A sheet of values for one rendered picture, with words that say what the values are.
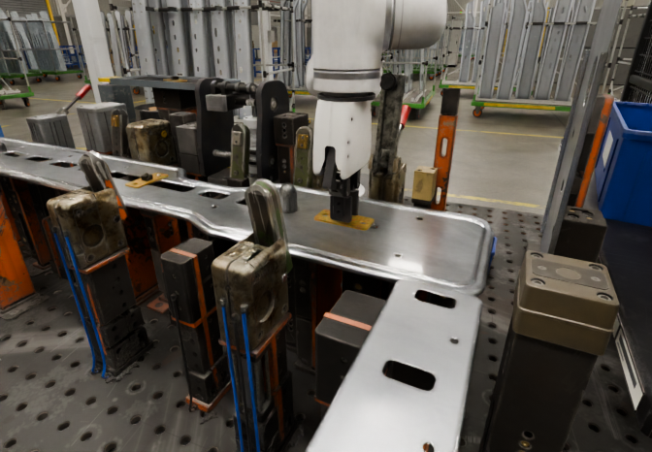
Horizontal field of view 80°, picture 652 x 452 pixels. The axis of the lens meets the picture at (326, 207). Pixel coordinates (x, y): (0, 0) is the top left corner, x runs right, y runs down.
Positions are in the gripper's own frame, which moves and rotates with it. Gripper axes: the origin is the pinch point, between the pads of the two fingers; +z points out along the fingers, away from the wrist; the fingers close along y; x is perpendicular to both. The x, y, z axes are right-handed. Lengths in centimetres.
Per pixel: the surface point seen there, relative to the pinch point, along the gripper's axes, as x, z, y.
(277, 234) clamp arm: -3.9, 0.1, 11.9
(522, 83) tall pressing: 26, 51, -725
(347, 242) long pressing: 1.3, 5.3, 1.6
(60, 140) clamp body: -102, 6, -22
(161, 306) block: -46, 35, -1
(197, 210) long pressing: -26.4, 5.2, 2.3
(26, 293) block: -76, 33, 10
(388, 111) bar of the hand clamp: -0.3, -10.1, -20.4
